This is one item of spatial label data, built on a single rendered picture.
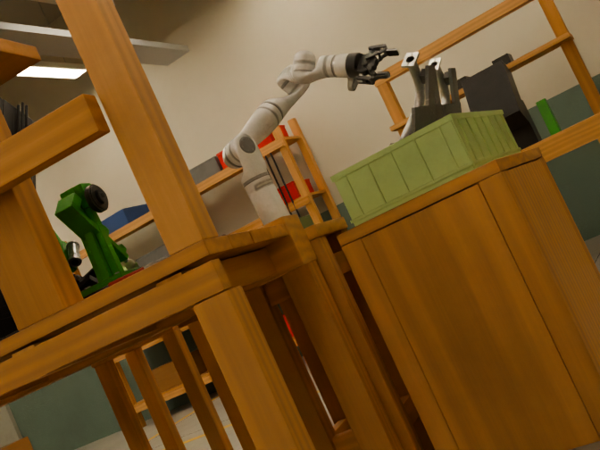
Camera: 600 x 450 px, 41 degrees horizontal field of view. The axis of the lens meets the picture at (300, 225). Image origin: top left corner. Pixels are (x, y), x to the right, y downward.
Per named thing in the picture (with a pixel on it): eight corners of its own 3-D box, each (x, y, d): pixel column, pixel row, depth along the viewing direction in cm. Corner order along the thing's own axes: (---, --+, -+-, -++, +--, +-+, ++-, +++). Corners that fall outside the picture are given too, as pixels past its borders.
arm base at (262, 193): (272, 233, 262) (249, 188, 263) (296, 220, 260) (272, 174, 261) (264, 235, 253) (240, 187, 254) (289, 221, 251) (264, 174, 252)
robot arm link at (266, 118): (272, 129, 278) (287, 117, 271) (235, 176, 261) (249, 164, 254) (253, 111, 276) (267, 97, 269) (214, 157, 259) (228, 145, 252)
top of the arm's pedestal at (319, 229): (269, 264, 276) (264, 254, 276) (348, 227, 265) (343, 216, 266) (230, 279, 246) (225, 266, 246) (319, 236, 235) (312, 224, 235)
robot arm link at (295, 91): (304, 92, 293) (273, 131, 277) (285, 75, 292) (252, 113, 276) (316, 78, 286) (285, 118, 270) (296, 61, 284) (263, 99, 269)
